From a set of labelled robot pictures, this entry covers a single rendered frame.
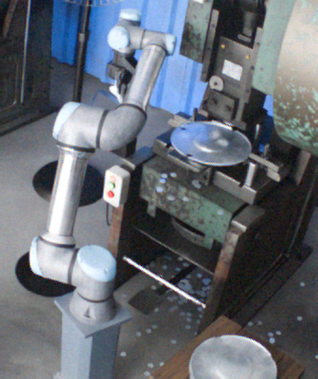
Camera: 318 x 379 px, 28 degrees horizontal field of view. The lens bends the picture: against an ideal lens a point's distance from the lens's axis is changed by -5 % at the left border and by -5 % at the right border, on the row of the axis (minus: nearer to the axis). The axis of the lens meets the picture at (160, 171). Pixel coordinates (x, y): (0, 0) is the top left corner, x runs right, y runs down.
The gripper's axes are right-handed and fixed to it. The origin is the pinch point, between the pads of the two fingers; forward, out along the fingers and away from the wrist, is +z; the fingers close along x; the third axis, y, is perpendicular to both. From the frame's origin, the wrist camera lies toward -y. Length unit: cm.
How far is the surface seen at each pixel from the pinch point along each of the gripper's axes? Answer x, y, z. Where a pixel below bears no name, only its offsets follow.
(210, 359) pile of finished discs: 40, -76, 47
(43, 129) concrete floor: -63, 101, 85
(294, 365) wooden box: 21, -100, 49
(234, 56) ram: -14.5, -32.6, -27.2
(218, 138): -13.6, -33.5, 5.5
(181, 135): -6.0, -22.8, 6.5
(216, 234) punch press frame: 1, -49, 32
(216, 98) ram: -11.4, -30.6, -10.8
